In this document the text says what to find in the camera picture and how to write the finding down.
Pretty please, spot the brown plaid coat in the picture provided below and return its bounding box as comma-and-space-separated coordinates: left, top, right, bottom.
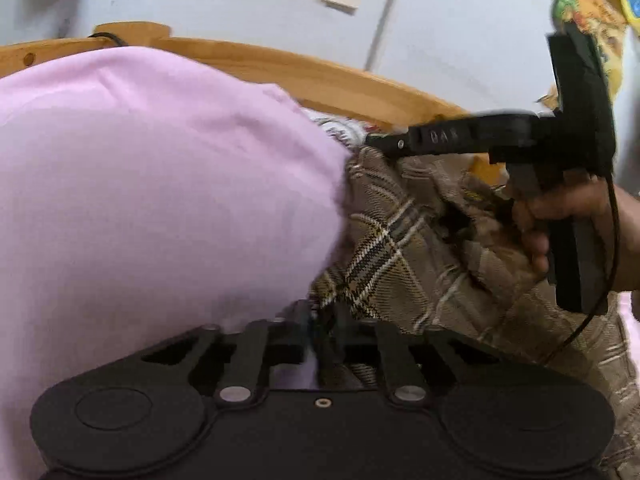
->
311, 146, 639, 479

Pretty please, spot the person right hand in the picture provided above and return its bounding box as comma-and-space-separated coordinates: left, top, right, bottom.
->
512, 178, 612, 275

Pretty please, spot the autumn landscape poster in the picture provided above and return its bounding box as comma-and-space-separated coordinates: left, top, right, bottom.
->
552, 0, 639, 99

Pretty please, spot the pink bed sheet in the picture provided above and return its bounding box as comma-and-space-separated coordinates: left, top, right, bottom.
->
1, 47, 349, 479

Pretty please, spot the wooden bed frame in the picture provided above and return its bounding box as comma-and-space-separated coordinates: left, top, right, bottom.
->
0, 20, 507, 181

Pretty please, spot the white wall pipe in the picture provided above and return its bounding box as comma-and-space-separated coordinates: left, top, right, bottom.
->
364, 0, 398, 73

